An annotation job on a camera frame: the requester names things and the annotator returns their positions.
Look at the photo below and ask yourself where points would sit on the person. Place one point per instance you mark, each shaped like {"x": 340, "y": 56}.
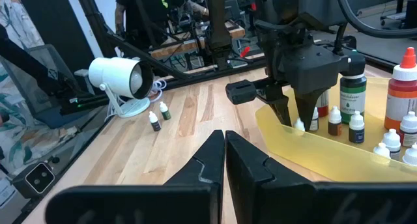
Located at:
{"x": 153, "y": 9}

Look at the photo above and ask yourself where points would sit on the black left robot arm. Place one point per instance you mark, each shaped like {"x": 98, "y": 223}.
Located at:
{"x": 218, "y": 38}

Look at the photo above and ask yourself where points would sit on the colourful patterned curtain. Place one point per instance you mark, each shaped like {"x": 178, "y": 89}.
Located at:
{"x": 19, "y": 142}

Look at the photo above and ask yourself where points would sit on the wooden workbench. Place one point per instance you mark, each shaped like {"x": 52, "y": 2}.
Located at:
{"x": 182, "y": 46}

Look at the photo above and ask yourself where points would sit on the large red food coloring bottle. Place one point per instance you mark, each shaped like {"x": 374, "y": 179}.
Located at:
{"x": 323, "y": 103}

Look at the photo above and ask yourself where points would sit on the grey mesh office chair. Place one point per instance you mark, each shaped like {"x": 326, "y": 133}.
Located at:
{"x": 55, "y": 59}

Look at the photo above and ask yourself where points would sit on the black rolling chair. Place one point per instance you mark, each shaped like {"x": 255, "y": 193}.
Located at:
{"x": 395, "y": 17}

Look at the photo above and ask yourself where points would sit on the yellow translucent plastic bin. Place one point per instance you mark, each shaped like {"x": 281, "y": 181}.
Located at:
{"x": 325, "y": 159}

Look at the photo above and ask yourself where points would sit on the black rounded box device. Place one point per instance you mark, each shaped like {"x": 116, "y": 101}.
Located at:
{"x": 32, "y": 180}

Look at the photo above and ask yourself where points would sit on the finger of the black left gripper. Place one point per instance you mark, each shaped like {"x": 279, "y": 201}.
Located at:
{"x": 307, "y": 106}
{"x": 281, "y": 110}

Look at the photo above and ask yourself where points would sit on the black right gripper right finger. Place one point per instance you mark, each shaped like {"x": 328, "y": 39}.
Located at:
{"x": 293, "y": 201}

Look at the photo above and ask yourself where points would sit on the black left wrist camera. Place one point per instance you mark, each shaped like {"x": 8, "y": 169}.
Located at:
{"x": 241, "y": 92}

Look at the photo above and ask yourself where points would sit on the black wall panel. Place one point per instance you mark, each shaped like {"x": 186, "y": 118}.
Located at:
{"x": 55, "y": 22}

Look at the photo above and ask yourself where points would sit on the large green food coloring bottle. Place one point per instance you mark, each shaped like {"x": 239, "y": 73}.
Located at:
{"x": 352, "y": 100}

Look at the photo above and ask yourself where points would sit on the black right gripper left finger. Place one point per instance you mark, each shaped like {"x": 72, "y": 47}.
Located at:
{"x": 163, "y": 201}

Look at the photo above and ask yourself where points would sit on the large orange food coloring bottle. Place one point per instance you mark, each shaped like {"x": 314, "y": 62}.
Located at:
{"x": 402, "y": 90}

